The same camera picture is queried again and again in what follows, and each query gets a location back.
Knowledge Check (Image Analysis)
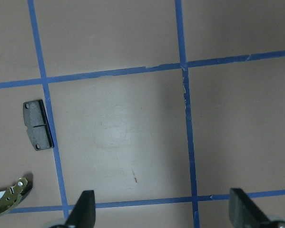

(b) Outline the olive metal brake shoe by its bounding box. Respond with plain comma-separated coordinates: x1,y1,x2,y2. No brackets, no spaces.
0,173,34,217

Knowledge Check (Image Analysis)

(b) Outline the dark grey brake pad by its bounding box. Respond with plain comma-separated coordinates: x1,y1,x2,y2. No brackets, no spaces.
23,99,54,151

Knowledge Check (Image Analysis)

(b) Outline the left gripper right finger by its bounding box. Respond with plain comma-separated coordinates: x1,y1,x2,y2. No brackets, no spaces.
228,188,271,228

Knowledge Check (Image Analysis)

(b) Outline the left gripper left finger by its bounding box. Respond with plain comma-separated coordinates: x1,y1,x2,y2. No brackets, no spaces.
63,190,96,228

